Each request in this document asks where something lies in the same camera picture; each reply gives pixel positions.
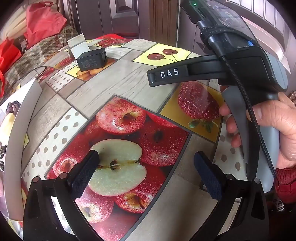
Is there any plain red bag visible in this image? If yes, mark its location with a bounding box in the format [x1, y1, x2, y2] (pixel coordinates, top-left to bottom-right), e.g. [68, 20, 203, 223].
[23, 1, 67, 49]

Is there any brown wooden door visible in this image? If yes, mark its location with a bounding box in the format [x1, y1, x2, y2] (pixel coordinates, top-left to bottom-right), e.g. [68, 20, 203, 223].
[58, 0, 199, 56]

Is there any plaid cushion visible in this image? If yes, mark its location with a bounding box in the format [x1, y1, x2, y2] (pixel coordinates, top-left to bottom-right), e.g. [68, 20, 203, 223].
[0, 24, 79, 98]

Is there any thin black cable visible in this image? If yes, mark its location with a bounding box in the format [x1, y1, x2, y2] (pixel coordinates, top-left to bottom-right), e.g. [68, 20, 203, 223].
[9, 65, 48, 87]

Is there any person's right hand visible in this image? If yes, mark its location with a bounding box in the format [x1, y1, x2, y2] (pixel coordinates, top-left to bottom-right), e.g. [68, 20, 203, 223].
[218, 85, 296, 169]

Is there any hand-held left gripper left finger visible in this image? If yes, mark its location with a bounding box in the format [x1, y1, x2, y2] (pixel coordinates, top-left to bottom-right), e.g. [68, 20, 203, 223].
[23, 150, 100, 241]

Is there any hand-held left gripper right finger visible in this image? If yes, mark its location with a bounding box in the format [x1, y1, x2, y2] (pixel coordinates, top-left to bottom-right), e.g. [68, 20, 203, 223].
[194, 151, 270, 241]

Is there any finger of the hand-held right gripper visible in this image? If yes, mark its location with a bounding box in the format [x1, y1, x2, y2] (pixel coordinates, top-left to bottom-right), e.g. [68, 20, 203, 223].
[147, 56, 226, 88]

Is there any black power adapter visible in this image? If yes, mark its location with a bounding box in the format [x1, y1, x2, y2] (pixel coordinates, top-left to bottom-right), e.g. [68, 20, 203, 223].
[76, 47, 107, 72]

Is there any white cardboard box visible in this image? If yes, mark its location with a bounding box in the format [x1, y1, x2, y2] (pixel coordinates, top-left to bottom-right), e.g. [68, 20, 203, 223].
[0, 78, 43, 223]

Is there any person's right forearm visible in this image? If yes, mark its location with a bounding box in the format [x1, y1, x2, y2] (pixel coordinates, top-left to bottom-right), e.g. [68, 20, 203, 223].
[275, 166, 296, 204]

